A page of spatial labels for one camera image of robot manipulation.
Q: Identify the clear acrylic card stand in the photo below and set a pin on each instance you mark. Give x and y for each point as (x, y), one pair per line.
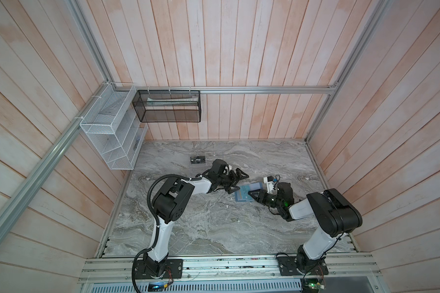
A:
(210, 158)

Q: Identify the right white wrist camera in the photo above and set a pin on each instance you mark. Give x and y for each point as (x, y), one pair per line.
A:
(270, 184)

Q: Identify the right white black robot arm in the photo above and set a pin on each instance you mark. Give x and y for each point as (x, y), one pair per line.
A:
(336, 217)

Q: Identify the white ventilation grille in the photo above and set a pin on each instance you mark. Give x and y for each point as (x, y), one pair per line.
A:
(217, 286)

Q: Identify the black card in stand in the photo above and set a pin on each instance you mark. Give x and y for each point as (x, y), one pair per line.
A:
(197, 159)

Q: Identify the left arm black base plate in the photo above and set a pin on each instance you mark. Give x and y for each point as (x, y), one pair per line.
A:
(149, 269)

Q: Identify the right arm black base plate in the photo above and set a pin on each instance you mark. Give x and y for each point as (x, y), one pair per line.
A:
(300, 265)

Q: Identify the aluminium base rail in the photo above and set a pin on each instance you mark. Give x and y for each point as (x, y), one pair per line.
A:
(234, 267)

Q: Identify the white wire mesh shelf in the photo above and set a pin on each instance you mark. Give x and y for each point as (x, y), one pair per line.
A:
(113, 127)

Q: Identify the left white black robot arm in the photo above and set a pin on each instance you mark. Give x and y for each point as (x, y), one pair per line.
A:
(170, 194)

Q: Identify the black mesh basket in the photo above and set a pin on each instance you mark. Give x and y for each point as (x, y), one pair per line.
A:
(168, 106)

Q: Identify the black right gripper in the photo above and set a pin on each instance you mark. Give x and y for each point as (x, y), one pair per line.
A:
(261, 194)

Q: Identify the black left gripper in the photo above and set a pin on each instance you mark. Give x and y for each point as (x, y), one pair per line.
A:
(234, 180)

